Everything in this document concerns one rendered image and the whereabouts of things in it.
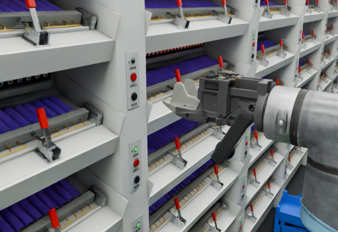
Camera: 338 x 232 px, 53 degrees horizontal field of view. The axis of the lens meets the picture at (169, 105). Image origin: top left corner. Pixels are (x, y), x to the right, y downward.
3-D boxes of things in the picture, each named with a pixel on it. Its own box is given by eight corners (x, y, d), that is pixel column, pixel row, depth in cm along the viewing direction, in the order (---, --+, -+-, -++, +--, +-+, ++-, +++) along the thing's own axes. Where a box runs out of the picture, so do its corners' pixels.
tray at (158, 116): (241, 87, 130) (255, 55, 124) (142, 138, 82) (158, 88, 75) (197, 64, 138) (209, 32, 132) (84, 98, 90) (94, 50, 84)
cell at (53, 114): (38, 105, 72) (59, 121, 70) (31, 108, 71) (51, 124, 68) (39, 98, 72) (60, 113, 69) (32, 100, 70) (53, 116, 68)
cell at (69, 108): (54, 101, 76) (74, 116, 73) (48, 103, 74) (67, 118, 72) (56, 94, 75) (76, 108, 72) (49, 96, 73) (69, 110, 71)
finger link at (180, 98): (163, 77, 67) (205, 83, 62) (163, 106, 69) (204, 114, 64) (154, 80, 65) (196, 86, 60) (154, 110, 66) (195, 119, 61)
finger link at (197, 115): (184, 101, 66) (226, 108, 61) (184, 110, 66) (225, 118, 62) (171, 107, 62) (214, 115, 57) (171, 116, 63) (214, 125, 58)
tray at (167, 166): (238, 137, 136) (252, 107, 129) (144, 211, 87) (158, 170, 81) (196, 111, 144) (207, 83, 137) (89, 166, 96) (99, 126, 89)
